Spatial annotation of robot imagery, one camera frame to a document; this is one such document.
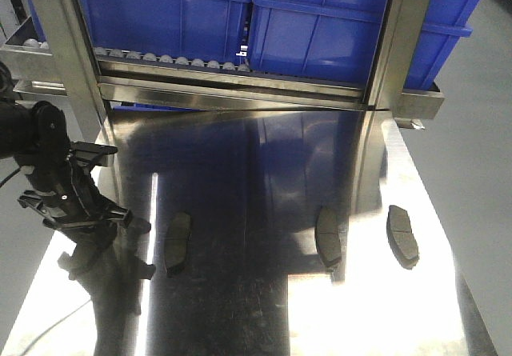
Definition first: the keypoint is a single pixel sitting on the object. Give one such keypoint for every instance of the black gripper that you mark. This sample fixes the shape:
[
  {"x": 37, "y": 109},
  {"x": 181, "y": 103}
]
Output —
[{"x": 65, "y": 194}]

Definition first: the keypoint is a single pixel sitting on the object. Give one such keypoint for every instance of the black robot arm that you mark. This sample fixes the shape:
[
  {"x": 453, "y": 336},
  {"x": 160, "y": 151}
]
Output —
[{"x": 22, "y": 128}]

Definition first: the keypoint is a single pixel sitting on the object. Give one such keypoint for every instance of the blue plastic bin left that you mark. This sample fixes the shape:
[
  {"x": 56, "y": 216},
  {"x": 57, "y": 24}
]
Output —
[{"x": 205, "y": 29}]

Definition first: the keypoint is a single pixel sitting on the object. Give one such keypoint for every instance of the large blue plastic bin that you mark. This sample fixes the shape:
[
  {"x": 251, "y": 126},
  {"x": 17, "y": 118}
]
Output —
[{"x": 336, "y": 39}]

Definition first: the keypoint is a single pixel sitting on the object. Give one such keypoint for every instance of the stainless steel rack frame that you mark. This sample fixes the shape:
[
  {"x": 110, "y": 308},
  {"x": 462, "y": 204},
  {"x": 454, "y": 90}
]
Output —
[{"x": 90, "y": 83}]

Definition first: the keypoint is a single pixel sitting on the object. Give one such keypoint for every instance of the dark grey brake pad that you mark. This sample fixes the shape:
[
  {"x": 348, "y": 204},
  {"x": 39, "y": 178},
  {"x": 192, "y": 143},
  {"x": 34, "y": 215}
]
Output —
[{"x": 401, "y": 237}]

